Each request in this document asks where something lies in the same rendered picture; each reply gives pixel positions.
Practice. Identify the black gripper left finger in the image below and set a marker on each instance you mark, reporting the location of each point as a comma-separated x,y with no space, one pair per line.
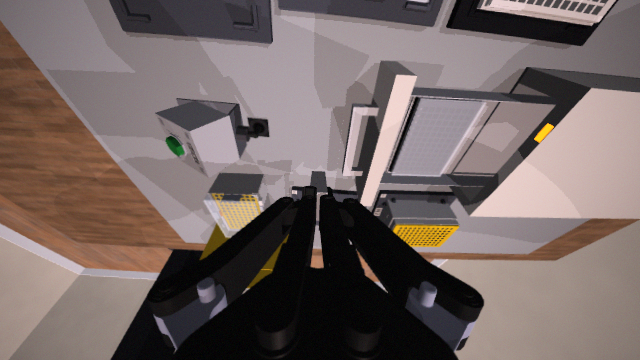
184,301

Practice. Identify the yellow open-top bin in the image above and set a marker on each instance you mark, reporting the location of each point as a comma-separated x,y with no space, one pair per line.
217,238

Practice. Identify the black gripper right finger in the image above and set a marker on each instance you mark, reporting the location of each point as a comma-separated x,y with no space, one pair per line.
445,304

